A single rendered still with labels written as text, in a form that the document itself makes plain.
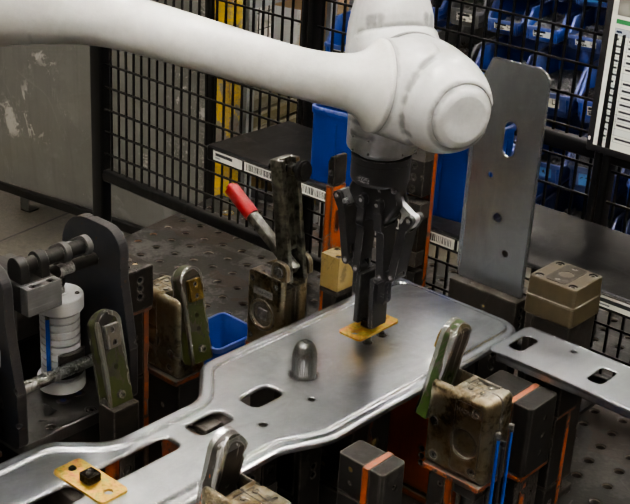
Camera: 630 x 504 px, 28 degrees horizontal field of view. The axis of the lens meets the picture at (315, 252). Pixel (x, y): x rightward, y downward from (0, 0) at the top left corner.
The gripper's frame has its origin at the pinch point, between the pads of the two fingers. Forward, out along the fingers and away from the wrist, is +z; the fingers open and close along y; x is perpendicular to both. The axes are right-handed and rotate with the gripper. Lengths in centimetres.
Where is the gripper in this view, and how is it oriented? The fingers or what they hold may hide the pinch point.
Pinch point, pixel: (371, 298)
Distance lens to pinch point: 164.0
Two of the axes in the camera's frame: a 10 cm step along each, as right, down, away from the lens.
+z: -0.5, 9.1, 4.1
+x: 6.7, -2.8, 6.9
